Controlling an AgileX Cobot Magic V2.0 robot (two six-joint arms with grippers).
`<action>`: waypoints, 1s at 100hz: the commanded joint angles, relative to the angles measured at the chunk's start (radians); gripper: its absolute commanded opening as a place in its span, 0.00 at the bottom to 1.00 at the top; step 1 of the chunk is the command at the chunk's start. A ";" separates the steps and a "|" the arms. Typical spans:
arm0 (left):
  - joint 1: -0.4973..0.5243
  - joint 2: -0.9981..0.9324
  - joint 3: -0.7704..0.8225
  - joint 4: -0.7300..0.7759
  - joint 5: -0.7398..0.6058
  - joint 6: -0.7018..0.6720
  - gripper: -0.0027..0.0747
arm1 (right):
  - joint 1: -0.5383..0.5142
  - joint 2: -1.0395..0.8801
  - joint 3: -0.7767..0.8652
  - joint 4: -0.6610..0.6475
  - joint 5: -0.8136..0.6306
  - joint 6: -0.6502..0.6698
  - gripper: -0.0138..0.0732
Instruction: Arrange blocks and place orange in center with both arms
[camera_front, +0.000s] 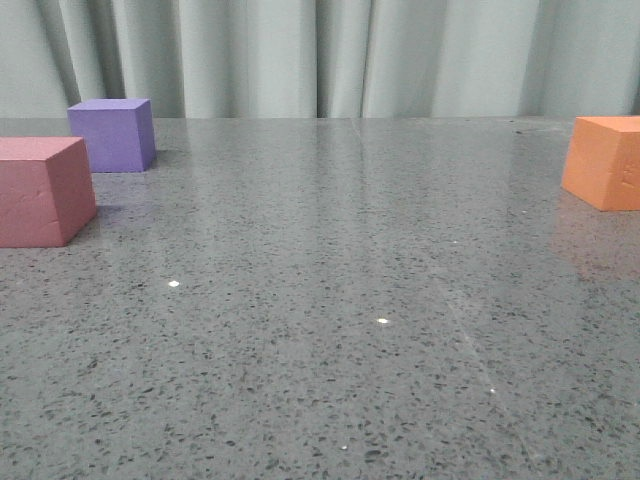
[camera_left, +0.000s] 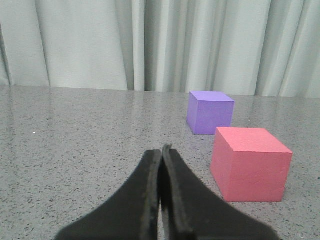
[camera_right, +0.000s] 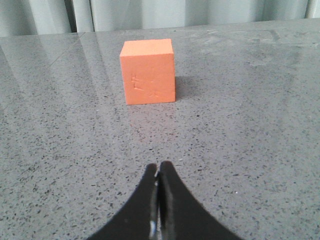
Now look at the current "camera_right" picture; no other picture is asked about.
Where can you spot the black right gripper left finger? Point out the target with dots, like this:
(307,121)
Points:
(138,218)

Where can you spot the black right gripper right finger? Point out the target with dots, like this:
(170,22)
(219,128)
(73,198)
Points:
(182,216)

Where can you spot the orange foam cube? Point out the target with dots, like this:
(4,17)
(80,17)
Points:
(148,71)

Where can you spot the light grey curtain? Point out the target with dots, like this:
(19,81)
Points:
(40,17)

